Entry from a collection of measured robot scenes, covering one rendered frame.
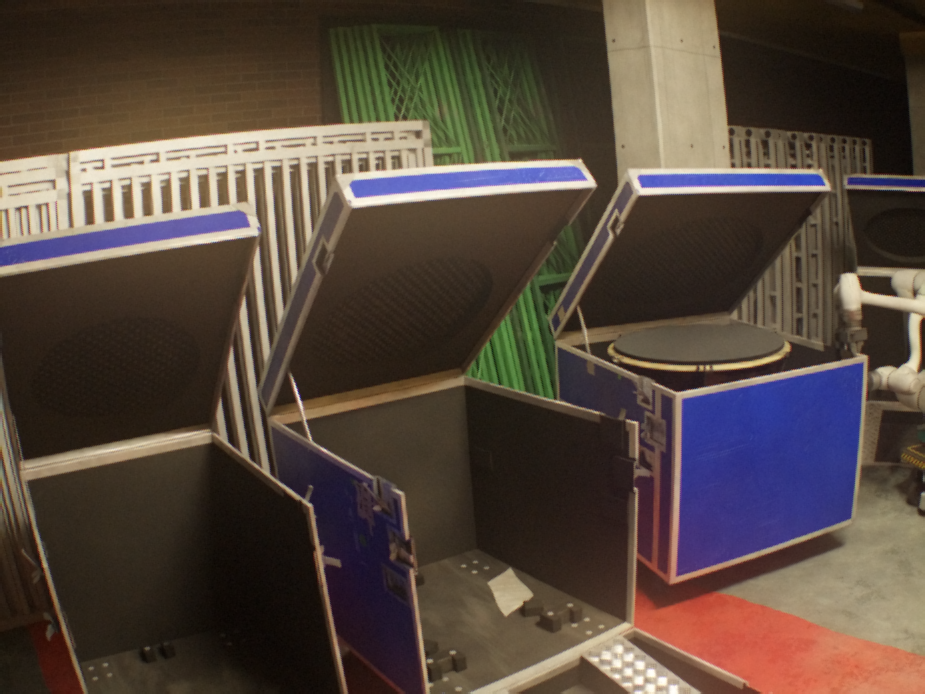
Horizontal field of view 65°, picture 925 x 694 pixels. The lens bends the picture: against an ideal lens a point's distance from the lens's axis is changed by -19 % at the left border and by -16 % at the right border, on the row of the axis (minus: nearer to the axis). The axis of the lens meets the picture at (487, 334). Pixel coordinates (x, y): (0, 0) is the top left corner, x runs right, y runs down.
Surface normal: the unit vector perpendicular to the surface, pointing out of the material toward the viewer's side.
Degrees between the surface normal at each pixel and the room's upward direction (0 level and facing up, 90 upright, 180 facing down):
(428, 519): 90
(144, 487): 90
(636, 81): 90
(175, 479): 90
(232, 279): 136
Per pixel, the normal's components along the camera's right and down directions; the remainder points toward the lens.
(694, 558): 0.31, 0.16
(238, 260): 0.45, 0.79
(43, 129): 0.64, 0.11
